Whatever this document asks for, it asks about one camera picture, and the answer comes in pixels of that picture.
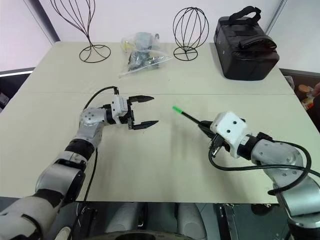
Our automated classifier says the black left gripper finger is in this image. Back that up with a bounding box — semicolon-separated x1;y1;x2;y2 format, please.
131;120;160;132
128;95;155;104

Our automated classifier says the clear plastic bag of parts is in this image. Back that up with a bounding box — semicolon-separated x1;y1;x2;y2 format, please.
118;31;174;80

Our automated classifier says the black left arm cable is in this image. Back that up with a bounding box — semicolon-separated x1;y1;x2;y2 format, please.
82;86;119;202

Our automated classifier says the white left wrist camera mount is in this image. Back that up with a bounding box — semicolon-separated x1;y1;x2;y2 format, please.
111;95;130;125

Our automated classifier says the black carry case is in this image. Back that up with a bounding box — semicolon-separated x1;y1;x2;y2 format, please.
213;6;280;81

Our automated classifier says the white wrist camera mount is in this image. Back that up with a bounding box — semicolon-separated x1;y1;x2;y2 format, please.
209;111;252;159
111;95;130;125

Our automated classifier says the grey rounded shape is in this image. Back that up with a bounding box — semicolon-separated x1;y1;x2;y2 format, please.
178;202;209;240
106;202;141;234

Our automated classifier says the tall wire hat stand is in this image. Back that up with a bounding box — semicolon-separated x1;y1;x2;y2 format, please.
49;0;112;64

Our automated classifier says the black metal bracket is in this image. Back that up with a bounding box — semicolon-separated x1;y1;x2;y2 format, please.
219;203;239;240

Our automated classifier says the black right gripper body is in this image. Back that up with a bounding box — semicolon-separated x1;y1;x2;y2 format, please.
208;134;232;157

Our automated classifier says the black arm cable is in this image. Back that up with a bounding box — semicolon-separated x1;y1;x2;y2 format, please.
82;86;119;202
208;141;320;196

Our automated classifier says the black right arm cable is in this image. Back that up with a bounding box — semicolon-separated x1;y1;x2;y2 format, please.
208;141;320;196

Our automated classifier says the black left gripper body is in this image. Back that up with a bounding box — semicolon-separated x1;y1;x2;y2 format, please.
119;97;137;131

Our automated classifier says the dark side desk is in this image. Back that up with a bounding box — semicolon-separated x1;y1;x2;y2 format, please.
0;66;36;111

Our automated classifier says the round wire head stand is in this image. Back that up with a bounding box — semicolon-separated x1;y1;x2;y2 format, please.
172;7;210;61

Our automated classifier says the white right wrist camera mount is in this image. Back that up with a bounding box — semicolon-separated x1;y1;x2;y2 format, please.
209;111;252;159

